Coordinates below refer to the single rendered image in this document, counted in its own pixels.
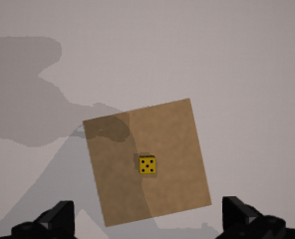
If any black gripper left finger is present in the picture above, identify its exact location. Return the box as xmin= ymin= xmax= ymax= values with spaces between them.
xmin=0 ymin=200 xmax=78 ymax=239

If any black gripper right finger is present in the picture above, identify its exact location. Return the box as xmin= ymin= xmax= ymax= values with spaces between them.
xmin=215 ymin=196 xmax=295 ymax=239

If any tan square mat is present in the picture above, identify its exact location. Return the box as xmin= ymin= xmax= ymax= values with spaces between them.
xmin=83 ymin=99 xmax=212 ymax=227

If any yellow die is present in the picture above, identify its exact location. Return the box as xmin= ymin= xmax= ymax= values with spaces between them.
xmin=139 ymin=155 xmax=155 ymax=174

